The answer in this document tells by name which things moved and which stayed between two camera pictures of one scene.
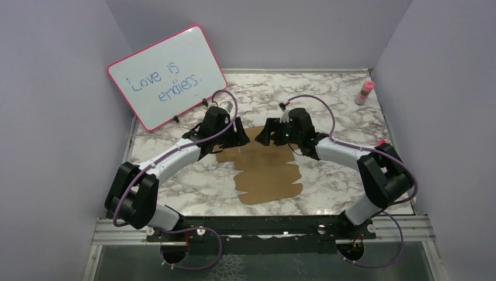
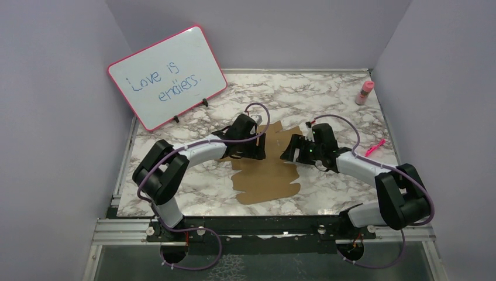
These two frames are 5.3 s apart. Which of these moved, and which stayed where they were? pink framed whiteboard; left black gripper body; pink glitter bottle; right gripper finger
Moved: left black gripper body; right gripper finger
Stayed: pink framed whiteboard; pink glitter bottle
